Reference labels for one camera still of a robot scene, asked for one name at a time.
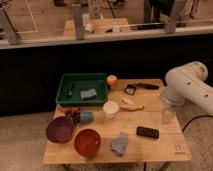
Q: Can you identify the red handled tool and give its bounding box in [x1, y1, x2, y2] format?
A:
[56, 107, 80, 122]

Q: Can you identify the blue crumpled cloth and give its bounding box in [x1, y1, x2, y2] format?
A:
[111, 132, 128, 157]

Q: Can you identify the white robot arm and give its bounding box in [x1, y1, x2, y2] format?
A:
[160, 61, 213, 124]

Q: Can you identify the green plastic tray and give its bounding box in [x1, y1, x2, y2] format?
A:
[55, 73, 108, 107]

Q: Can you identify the black dish brush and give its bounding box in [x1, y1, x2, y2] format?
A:
[124, 83, 159, 95]

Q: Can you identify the banana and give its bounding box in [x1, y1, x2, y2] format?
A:
[120, 98, 144, 111]

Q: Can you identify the black remote phone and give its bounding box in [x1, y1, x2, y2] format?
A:
[136, 126, 159, 139]

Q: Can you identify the background wooden table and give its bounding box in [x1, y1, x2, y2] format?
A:
[63, 18, 131, 36]

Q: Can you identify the purple bowl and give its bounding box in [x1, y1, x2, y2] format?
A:
[46, 116, 75, 144]

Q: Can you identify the red bowl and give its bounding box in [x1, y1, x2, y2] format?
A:
[74, 129, 101, 158]

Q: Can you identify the black cable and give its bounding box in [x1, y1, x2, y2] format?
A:
[181, 115, 213, 133]

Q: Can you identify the blue cup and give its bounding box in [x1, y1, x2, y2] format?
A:
[80, 112, 94, 124]

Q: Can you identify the orange fruit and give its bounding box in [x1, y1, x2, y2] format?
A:
[107, 75, 118, 88]

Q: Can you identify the white paper cup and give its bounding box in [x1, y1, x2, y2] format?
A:
[103, 101, 119, 118]

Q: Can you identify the grey sponge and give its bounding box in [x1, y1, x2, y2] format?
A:
[80, 88, 97, 100]

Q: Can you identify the dark small item in tray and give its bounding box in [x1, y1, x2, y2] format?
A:
[67, 83, 74, 97]

